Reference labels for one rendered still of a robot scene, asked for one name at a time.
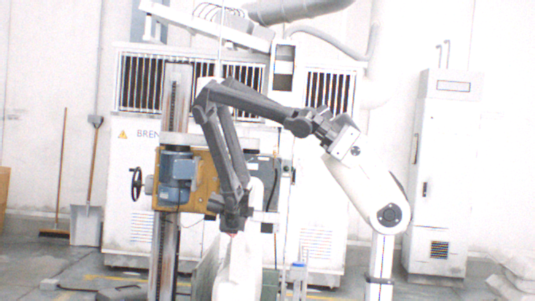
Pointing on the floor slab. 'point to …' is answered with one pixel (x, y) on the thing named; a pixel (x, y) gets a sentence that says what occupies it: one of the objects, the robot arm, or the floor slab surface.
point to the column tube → (181, 107)
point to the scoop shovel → (86, 213)
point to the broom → (57, 203)
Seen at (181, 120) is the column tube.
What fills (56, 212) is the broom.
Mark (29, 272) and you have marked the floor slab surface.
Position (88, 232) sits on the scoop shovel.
